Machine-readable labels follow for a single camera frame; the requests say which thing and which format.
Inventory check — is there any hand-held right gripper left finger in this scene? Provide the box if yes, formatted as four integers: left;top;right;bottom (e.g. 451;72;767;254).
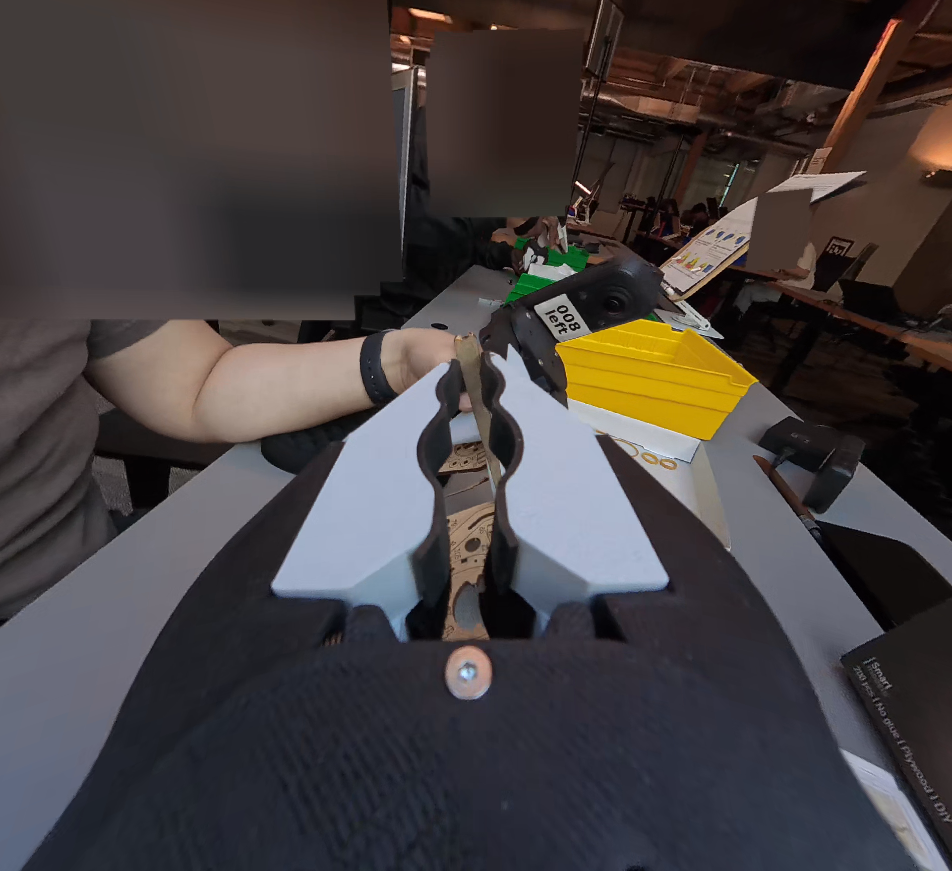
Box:
270;359;466;643

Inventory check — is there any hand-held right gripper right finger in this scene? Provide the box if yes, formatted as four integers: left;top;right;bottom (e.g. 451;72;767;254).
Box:
479;352;670;637

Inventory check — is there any plywood parts sheet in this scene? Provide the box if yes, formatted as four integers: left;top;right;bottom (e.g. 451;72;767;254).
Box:
454;331;505;496
435;439;498;643

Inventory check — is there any person's left forearm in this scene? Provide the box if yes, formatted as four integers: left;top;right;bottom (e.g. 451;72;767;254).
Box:
85;320;373;444

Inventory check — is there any person's left hand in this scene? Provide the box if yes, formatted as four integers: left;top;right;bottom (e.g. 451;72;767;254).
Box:
387;326;484;414

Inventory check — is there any black textured pad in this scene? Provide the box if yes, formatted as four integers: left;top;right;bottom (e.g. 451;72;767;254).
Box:
260;410;376;476

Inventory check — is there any yellow plastic bin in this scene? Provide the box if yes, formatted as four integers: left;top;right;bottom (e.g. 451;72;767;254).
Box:
554;318;760;442

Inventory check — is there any black wrist watch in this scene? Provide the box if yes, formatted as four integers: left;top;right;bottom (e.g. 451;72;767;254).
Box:
359;329;399;407

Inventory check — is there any colourful diagram poster board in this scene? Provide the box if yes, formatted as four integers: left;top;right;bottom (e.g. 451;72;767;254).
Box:
658;197;752;295

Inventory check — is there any brown pencil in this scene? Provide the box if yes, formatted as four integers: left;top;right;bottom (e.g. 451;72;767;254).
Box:
753;454;827;545

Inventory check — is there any black power adapter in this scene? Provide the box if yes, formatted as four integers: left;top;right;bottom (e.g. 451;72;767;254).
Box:
759;416;867;515

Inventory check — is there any white foam board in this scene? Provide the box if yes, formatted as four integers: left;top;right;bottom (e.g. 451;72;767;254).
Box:
773;170;867;204

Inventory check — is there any framed panel on pole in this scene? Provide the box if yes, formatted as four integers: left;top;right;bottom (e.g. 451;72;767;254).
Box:
584;0;626;79

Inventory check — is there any long wooden desk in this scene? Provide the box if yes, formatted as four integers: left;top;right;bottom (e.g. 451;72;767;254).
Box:
744;276;952;366

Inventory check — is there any dark laptop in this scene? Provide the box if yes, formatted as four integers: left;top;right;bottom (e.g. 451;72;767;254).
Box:
836;279;904;321

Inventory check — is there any plain black box lid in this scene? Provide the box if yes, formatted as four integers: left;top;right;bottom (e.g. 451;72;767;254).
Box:
814;520;952;630

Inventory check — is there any black printed product box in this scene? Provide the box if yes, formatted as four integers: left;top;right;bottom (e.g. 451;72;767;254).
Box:
840;599;952;850

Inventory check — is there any white paper sheet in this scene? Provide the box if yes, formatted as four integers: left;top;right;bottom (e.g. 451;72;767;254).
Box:
840;748;946;871

